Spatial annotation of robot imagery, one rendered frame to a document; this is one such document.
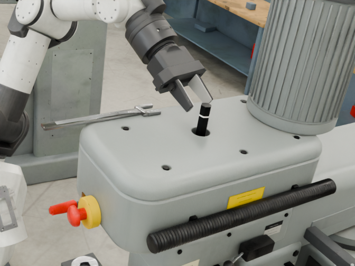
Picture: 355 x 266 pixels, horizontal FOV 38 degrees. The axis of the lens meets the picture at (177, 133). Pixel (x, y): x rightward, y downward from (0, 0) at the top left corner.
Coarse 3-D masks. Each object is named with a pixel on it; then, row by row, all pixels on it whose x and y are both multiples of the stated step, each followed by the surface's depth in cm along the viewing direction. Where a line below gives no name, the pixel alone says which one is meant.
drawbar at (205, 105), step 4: (204, 104) 98; (208, 104) 98; (200, 108) 98; (204, 108) 98; (208, 108) 98; (200, 112) 99; (204, 112) 98; (208, 112) 98; (204, 116) 98; (208, 116) 99; (200, 120) 99; (204, 120) 99; (208, 120) 100; (200, 124) 99; (204, 124) 99; (200, 128) 100; (204, 128) 100; (196, 132) 101; (200, 132) 100; (204, 132) 100; (204, 136) 101
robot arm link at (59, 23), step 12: (48, 0) 115; (60, 0) 113; (72, 0) 111; (48, 12) 116; (60, 12) 114; (72, 12) 112; (84, 12) 110; (36, 24) 116; (48, 24) 117; (60, 24) 119; (72, 24) 122; (60, 36) 122
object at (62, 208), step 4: (72, 200) 105; (56, 204) 103; (60, 204) 103; (64, 204) 103; (68, 204) 104; (72, 204) 104; (76, 204) 105; (52, 208) 102; (56, 208) 102; (60, 208) 103; (64, 208) 103; (52, 212) 102; (56, 212) 102; (60, 212) 103; (64, 212) 104
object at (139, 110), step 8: (144, 104) 106; (152, 104) 107; (112, 112) 101; (120, 112) 101; (128, 112) 102; (136, 112) 103; (144, 112) 103; (152, 112) 103; (160, 112) 105; (64, 120) 95; (72, 120) 96; (80, 120) 96; (88, 120) 97; (96, 120) 98; (104, 120) 99; (48, 128) 92; (56, 128) 93
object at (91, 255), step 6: (78, 258) 173; (84, 258) 173; (90, 258) 173; (96, 258) 176; (66, 264) 171; (72, 264) 170; (78, 264) 170; (84, 264) 172; (90, 264) 171; (96, 264) 171
